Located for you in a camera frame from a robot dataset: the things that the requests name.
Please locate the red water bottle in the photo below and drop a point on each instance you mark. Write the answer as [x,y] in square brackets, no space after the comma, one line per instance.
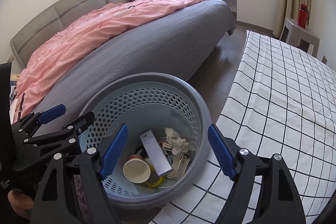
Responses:
[303,16]

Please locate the grey perforated trash basket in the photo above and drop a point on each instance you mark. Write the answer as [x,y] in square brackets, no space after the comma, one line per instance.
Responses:
[149,101]

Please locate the grey headboard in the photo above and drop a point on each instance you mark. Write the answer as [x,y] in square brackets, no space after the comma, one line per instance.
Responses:
[52,20]

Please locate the white tissue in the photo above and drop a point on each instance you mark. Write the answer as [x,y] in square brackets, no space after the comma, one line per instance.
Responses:
[179,145]

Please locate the grey side table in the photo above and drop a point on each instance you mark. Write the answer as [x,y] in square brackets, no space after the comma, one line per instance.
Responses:
[299,37]

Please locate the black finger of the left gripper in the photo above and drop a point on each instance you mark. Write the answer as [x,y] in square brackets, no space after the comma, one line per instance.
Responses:
[72,130]

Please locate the black white checkered sheet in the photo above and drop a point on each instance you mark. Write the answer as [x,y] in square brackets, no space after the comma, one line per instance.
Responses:
[282,100]

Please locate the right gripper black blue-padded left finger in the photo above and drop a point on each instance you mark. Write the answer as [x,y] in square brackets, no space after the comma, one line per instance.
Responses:
[71,190]

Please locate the person's left hand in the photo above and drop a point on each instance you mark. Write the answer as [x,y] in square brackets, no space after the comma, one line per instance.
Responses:
[21,203]

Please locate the lavender cartoon rabbit box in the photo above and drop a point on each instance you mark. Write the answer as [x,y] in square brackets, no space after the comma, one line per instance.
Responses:
[155,154]

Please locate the red white paper cup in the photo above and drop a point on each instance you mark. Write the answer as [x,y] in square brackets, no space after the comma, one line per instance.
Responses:
[136,170]

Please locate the pink duvet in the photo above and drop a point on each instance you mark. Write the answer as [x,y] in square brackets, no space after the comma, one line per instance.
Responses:
[53,59]

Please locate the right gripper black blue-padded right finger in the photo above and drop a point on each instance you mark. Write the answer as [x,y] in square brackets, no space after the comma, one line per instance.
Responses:
[278,201]

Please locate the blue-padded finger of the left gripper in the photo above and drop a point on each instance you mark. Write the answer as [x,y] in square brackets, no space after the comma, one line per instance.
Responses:
[33,121]

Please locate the grey bed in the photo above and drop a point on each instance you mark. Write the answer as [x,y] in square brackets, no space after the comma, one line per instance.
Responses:
[176,44]

